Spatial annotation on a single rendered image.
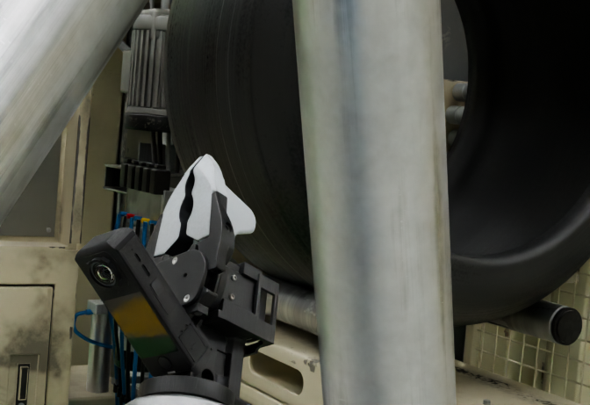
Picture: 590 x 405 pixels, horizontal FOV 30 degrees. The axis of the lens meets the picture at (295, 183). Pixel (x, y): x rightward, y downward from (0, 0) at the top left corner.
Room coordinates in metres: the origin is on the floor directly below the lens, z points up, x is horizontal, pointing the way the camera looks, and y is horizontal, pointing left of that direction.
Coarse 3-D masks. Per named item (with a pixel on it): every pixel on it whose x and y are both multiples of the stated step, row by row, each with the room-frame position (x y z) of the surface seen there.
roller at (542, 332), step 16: (544, 304) 1.29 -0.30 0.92; (496, 320) 1.34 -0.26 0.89; (512, 320) 1.31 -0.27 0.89; (528, 320) 1.29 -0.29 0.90; (544, 320) 1.27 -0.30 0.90; (560, 320) 1.25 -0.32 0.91; (576, 320) 1.27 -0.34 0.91; (544, 336) 1.27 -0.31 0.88; (560, 336) 1.25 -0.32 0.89; (576, 336) 1.27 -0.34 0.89
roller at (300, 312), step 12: (288, 288) 1.24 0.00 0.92; (300, 288) 1.23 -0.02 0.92; (288, 300) 1.22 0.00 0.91; (300, 300) 1.20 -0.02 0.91; (312, 300) 1.19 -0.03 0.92; (288, 312) 1.22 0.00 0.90; (300, 312) 1.19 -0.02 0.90; (312, 312) 1.18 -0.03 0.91; (300, 324) 1.20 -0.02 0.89; (312, 324) 1.17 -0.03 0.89
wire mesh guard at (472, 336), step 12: (576, 276) 1.51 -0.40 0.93; (588, 312) 1.49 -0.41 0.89; (480, 324) 1.69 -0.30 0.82; (468, 336) 1.69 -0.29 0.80; (468, 348) 1.69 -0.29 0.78; (540, 348) 1.57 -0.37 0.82; (552, 348) 1.54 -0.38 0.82; (468, 360) 1.68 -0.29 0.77; (480, 360) 1.67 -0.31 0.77; (552, 360) 1.54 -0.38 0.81; (576, 360) 1.50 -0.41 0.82; (564, 396) 1.51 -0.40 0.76
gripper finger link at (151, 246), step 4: (160, 216) 0.89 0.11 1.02; (160, 220) 0.88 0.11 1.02; (156, 224) 0.88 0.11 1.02; (160, 224) 0.88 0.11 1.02; (156, 228) 0.88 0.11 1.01; (156, 232) 0.88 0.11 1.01; (152, 236) 0.88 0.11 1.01; (156, 236) 0.88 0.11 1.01; (152, 240) 0.88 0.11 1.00; (156, 240) 0.87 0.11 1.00; (148, 244) 0.88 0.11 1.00; (152, 244) 0.88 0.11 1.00; (148, 248) 0.88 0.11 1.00; (152, 248) 0.87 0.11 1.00; (148, 252) 0.87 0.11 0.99; (152, 252) 0.87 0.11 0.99; (152, 256) 0.87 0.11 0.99; (160, 256) 0.86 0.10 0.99; (156, 260) 0.86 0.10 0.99; (160, 260) 0.86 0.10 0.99
